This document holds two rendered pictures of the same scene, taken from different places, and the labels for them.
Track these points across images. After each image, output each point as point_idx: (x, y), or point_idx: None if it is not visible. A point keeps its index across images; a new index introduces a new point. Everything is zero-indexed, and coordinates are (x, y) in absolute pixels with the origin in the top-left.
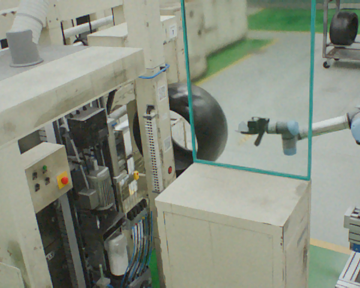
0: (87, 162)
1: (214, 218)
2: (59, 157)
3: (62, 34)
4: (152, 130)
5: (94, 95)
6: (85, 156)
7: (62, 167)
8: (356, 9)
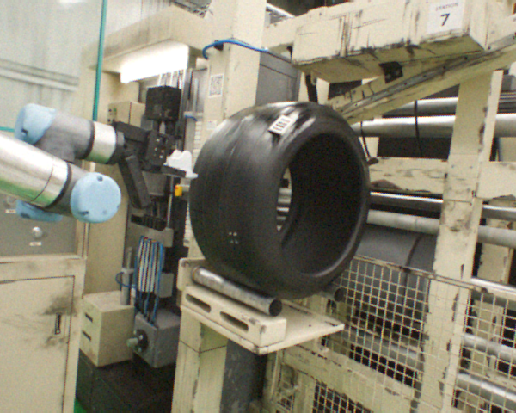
0: None
1: None
2: (124, 108)
3: None
4: (199, 139)
5: (122, 49)
6: (175, 143)
7: (123, 118)
8: None
